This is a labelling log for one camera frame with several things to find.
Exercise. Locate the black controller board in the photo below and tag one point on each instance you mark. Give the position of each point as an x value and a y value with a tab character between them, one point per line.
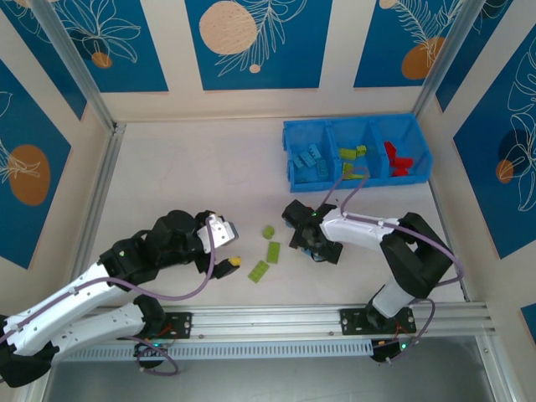
389	349
156	351

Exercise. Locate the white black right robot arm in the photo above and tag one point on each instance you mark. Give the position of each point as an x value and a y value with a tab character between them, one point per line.
368	232

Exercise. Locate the blue three-compartment plastic bin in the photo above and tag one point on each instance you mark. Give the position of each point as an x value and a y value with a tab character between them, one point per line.
305	134

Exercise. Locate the small green lego brick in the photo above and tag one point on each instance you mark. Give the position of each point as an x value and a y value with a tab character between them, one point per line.
268	231
361	148

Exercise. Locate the blue floral wall panel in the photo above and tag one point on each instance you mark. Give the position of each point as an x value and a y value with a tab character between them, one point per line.
529	318
25	125
481	167
50	75
293	42
125	63
481	50
377	42

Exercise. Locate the metal corner bracket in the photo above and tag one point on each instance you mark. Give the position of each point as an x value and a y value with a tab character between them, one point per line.
119	127

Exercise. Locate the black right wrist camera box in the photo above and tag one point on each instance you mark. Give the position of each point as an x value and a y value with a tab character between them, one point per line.
295	213

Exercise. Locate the aluminum frame post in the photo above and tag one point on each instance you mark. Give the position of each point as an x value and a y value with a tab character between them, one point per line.
447	63
75	63

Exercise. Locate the aluminum table edge rail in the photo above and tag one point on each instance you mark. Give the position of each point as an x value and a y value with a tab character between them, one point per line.
105	176

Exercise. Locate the aluminum base mounting rail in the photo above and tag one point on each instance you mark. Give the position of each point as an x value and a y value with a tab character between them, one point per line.
272	320

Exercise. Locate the aluminum frame beam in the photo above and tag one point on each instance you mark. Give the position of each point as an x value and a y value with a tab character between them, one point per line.
37	394
492	368

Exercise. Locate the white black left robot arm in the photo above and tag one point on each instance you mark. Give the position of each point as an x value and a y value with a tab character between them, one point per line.
54	301

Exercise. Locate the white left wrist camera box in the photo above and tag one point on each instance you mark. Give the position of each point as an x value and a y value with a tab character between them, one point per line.
226	236

